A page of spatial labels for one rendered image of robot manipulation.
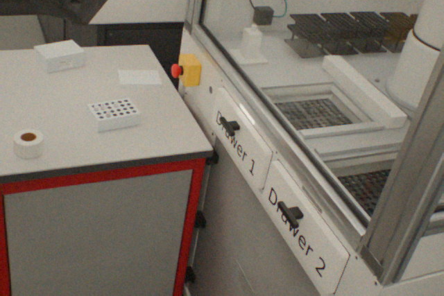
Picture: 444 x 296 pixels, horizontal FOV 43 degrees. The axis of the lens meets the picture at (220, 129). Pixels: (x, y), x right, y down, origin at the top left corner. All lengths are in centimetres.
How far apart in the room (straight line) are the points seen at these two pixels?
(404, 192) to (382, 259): 14
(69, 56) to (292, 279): 96
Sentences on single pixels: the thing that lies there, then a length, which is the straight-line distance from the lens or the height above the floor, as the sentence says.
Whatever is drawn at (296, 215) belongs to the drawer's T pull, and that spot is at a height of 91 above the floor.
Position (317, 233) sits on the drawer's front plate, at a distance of 113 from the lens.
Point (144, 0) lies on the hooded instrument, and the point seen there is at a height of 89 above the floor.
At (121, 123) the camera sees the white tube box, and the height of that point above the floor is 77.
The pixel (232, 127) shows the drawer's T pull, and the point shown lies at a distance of 135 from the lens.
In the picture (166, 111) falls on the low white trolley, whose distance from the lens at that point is 165.
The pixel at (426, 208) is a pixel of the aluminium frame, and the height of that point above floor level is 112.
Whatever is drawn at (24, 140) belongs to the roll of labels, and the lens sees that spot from 148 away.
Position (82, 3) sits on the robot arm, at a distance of 71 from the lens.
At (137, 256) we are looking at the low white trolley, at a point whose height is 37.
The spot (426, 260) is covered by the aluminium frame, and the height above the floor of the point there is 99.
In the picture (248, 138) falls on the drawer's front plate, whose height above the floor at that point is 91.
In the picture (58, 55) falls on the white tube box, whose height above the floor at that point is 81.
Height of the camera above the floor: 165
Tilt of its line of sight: 34 degrees down
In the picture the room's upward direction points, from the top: 11 degrees clockwise
